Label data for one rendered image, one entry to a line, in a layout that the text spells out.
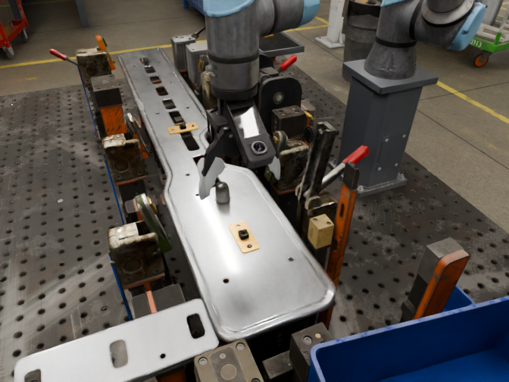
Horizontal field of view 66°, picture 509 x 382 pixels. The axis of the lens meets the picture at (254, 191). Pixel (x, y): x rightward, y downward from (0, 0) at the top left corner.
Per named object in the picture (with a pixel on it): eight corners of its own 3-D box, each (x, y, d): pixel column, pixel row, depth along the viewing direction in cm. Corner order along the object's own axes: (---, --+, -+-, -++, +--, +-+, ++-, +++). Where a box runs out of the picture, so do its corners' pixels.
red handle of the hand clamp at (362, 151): (298, 189, 80) (359, 139, 79) (302, 195, 82) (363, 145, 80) (307, 201, 77) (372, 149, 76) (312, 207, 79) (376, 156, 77)
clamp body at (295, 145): (260, 246, 118) (261, 139, 94) (294, 236, 121) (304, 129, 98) (273, 269, 111) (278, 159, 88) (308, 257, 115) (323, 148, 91)
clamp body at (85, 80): (92, 133, 169) (67, 48, 147) (128, 126, 174) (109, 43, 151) (95, 145, 162) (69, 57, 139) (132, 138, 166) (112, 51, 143)
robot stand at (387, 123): (373, 154, 156) (395, 54, 131) (407, 184, 141) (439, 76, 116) (327, 166, 150) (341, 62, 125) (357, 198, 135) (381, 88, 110)
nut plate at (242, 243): (227, 226, 81) (227, 221, 81) (245, 220, 82) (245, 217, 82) (242, 254, 75) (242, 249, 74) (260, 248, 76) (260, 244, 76)
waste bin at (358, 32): (324, 71, 401) (332, -7, 355) (369, 64, 416) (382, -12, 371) (351, 91, 364) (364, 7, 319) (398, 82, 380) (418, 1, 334)
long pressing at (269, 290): (108, 56, 160) (107, 52, 159) (163, 48, 167) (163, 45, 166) (220, 350, 61) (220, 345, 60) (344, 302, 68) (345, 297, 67)
